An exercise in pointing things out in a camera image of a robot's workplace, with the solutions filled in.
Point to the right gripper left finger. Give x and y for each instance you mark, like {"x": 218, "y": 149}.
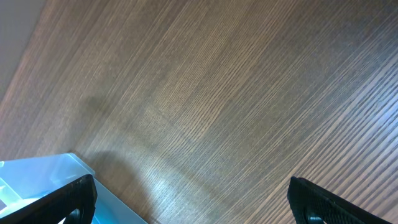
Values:
{"x": 72, "y": 203}

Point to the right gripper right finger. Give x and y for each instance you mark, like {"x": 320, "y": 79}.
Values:
{"x": 311, "y": 203}

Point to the clear plastic storage container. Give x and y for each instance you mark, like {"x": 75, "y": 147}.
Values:
{"x": 23, "y": 181}

